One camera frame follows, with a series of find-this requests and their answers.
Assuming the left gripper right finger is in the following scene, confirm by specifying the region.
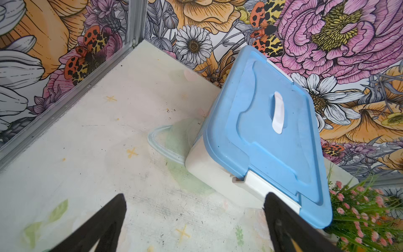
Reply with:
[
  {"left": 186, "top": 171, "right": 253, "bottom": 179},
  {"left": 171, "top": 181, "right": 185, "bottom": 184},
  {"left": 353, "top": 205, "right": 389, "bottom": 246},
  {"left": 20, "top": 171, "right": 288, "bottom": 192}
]
[{"left": 264, "top": 193, "right": 340, "bottom": 252}]

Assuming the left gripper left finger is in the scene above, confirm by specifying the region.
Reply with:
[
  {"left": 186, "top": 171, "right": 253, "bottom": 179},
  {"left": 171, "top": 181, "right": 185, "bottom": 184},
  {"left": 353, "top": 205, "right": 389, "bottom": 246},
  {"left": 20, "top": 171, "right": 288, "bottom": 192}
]
[{"left": 51, "top": 193, "right": 127, "bottom": 252}]

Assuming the blue lid storage box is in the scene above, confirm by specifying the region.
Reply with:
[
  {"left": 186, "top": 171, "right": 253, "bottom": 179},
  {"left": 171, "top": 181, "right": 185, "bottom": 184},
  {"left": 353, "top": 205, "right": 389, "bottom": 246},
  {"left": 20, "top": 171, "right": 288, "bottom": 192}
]
[{"left": 185, "top": 46, "right": 333, "bottom": 229}]

